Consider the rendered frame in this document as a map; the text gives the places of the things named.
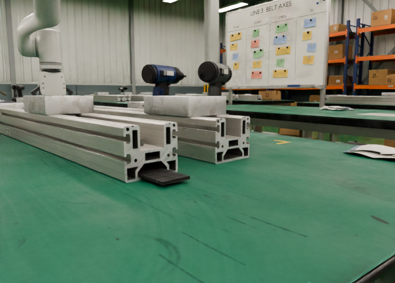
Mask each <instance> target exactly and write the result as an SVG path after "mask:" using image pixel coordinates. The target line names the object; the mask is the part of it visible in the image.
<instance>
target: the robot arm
mask: <svg viewBox="0 0 395 283"><path fill-rule="evenodd" d="M33 4H34V12H33V13H32V14H30V15H28V16H27V17H26V18H24V19H23V20H22V21H21V23H20V24H19V26H18V29H17V32H16V40H17V44H18V51H19V53H20V54H21V55H22V56H26V57H37V58H39V66H40V69H43V71H41V72H39V75H38V87H37V88H35V89H34V90H33V91H31V94H32V95H37V94H36V92H38V95H66V92H68V94H67V95H72V94H73V92H72V91H71V90H70V89H68V88H67V87H66V85H65V78H64V75H63V72H61V71H60V69H62V54H61V33H60V32H59V31H57V30H55V29H46V28H51V27H54V26H57V25H58V24H59V23H60V20H61V2H60V0H33ZM35 31H38V37H37V38H31V37H30V34H32V33H33V32H35Z"/></svg>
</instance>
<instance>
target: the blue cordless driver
mask: <svg viewBox="0 0 395 283"><path fill-rule="evenodd" d="M184 77H186V75H184V74H183V72H181V71H180V70H179V68H177V67H172V66H166V65H154V64H150V65H149V64H147V65H145V66H144V67H143V69H142V79H143V80H144V82H146V83H149V84H155V86H154V87H153V93H152V96H168V95H169V86H170V85H171V84H177V83H178V82H179V81H181V80H182V79H183V78H184Z"/></svg>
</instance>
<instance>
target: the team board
mask: <svg viewBox="0 0 395 283"><path fill-rule="evenodd" d="M330 7H331V0H272V1H269V2H265V3H262V4H258V5H254V6H250V7H248V8H244V9H240V10H237V11H233V12H228V13H227V14H226V65H227V66H229V68H230V69H231V71H232V77H231V79H230V80H229V82H227V83H225V89H228V90H229V105H232V91H233V89H292V88H318V89H320V103H319V107H320V108H321V107H323V106H325V99H326V88H327V66H328V53H329V31H330Z"/></svg>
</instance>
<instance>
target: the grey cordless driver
mask: <svg viewBox="0 0 395 283"><path fill-rule="evenodd" d="M197 73H198V76H199V78H200V79H201V80H202V81H203V82H207V83H209V87H208V88H207V96H222V85H225V83H227V82H229V80H230V79H231V77H232V71H231V69H230V68H229V66H227V65H224V64H220V63H217V62H212V61H206V62H203V63H202V64H201V65H200V66H199V68H198V71H197Z"/></svg>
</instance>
